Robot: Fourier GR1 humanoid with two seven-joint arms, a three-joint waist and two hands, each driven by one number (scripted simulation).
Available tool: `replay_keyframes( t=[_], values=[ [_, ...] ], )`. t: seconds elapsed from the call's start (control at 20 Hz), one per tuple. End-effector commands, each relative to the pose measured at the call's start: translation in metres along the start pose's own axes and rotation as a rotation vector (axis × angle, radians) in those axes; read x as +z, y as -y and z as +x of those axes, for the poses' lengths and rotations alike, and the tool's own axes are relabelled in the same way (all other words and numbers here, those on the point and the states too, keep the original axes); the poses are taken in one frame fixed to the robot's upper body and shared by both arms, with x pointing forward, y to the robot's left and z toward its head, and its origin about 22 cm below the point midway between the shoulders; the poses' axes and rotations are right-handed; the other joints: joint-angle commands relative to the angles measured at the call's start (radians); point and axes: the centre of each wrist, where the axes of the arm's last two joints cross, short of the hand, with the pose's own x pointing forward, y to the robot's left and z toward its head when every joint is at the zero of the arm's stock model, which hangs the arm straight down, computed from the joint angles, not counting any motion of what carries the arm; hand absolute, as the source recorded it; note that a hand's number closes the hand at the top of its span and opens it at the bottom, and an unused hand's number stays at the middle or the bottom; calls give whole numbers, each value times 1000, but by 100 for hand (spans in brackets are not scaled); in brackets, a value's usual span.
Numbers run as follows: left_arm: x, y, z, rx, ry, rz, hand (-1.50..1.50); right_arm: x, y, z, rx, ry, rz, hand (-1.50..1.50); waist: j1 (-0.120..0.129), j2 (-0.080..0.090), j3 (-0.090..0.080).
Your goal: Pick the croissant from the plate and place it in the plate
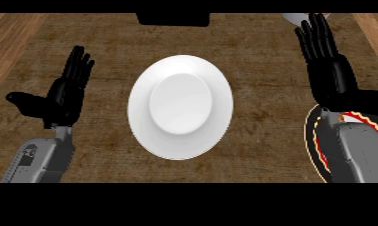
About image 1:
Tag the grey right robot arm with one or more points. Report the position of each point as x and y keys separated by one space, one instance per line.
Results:
x=352 y=150

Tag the white oval plate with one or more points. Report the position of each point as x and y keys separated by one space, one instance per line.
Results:
x=180 y=107

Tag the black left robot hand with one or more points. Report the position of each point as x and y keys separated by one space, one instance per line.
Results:
x=65 y=98

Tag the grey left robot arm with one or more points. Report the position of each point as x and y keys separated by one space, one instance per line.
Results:
x=41 y=160

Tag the brown woven placemat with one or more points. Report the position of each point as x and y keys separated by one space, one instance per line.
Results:
x=197 y=53

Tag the black plate with red pattern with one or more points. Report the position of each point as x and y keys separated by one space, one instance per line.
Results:
x=318 y=143

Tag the black box appliance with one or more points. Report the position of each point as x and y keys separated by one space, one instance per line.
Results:
x=173 y=19

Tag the white round object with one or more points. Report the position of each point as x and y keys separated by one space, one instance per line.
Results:
x=297 y=18

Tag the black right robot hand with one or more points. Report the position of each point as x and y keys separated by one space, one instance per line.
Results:
x=334 y=76

